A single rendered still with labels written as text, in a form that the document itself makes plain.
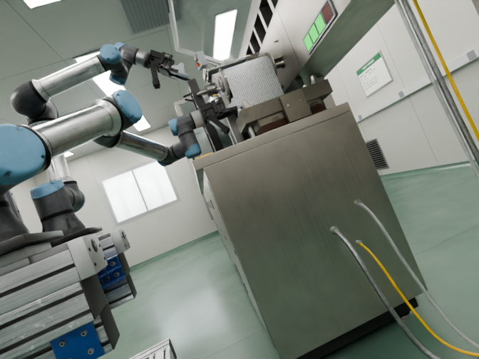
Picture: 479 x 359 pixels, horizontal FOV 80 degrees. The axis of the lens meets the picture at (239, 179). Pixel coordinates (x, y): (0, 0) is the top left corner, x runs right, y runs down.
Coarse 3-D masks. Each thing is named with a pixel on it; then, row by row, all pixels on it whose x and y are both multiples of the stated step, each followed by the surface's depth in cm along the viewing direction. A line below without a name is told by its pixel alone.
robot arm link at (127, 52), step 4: (116, 44) 133; (120, 44) 133; (124, 44) 134; (120, 48) 133; (124, 48) 133; (128, 48) 133; (132, 48) 134; (136, 48) 134; (120, 52) 133; (124, 52) 133; (128, 52) 133; (132, 52) 133; (136, 52) 133; (124, 56) 132; (128, 56) 133; (132, 56) 133; (128, 60) 134; (132, 60) 134; (132, 64) 136
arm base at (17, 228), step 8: (0, 208) 64; (8, 208) 67; (0, 216) 63; (8, 216) 65; (0, 224) 63; (8, 224) 63; (16, 224) 65; (0, 232) 62; (8, 232) 62; (16, 232) 64; (24, 232) 66; (0, 240) 61
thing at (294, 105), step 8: (288, 96) 115; (296, 96) 116; (288, 104) 114; (296, 104) 115; (304, 104) 116; (288, 112) 115; (296, 112) 115; (304, 112) 116; (288, 120) 116; (296, 120) 117
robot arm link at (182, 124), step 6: (174, 120) 128; (180, 120) 128; (186, 120) 128; (192, 120) 128; (174, 126) 127; (180, 126) 127; (186, 126) 128; (192, 126) 129; (174, 132) 128; (180, 132) 128
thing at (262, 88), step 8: (272, 72) 138; (248, 80) 137; (256, 80) 137; (264, 80) 138; (272, 80) 138; (232, 88) 135; (240, 88) 136; (248, 88) 136; (256, 88) 137; (264, 88) 137; (272, 88) 138; (280, 88) 138; (240, 96) 135; (248, 96) 136; (256, 96) 136; (264, 96) 137; (272, 96) 137; (240, 104) 135; (256, 104) 136
